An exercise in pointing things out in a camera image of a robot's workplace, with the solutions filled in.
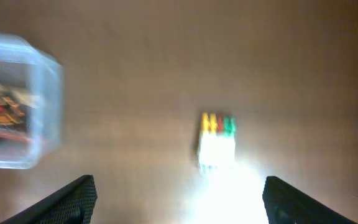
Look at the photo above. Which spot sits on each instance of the yellow black needle-nose pliers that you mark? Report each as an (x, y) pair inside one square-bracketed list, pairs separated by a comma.
[(11, 112)]

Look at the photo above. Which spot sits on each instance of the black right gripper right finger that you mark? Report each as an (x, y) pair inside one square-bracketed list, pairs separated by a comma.
[(286, 204)]

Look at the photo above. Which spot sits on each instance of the orange screwdriver bit holder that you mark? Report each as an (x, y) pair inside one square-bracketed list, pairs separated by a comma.
[(15, 136)]

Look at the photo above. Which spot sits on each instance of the clear plastic container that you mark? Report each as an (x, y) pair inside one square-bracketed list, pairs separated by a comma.
[(24, 66)]

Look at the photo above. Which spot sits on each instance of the orange scraper wooden handle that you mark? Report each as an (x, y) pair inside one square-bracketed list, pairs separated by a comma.
[(20, 96)]

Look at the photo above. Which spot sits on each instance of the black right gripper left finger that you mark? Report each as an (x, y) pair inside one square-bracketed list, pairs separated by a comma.
[(73, 203)]

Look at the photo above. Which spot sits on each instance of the clear box coloured wall plugs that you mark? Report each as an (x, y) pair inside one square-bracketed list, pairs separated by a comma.
[(217, 142)]

